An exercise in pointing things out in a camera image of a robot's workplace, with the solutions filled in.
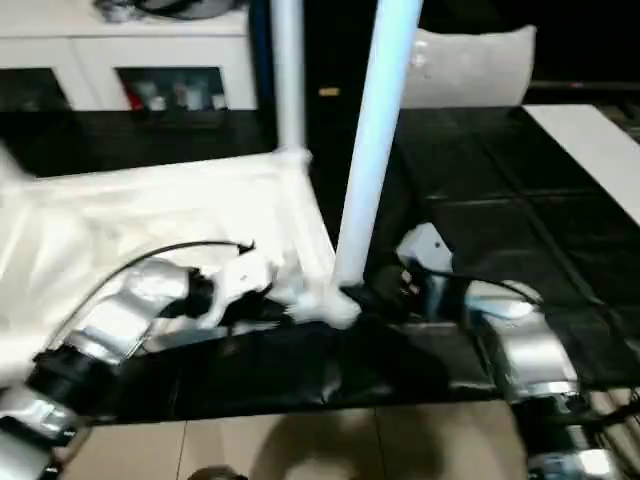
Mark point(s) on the white plastic table leg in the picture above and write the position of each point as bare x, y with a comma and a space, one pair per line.
290, 70
375, 140

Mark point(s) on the white plastic table top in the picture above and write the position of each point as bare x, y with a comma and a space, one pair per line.
130, 220

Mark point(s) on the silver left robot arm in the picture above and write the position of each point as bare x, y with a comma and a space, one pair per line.
110, 330

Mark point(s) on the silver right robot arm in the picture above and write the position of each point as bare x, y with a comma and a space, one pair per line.
520, 350

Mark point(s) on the black work mat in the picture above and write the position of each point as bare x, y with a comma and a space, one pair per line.
500, 220

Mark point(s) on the small red bottle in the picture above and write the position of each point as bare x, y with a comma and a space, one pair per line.
133, 95

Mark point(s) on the dark grey helmet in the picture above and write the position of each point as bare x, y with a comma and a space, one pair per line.
195, 6

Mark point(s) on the white cabinet with glass doors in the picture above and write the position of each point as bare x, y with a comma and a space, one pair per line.
120, 55

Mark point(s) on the dark clutter pile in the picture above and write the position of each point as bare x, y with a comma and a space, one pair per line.
115, 10

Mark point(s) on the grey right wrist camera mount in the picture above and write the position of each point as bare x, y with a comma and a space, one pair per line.
425, 248

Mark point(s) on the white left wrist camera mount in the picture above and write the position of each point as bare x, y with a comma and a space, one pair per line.
240, 282

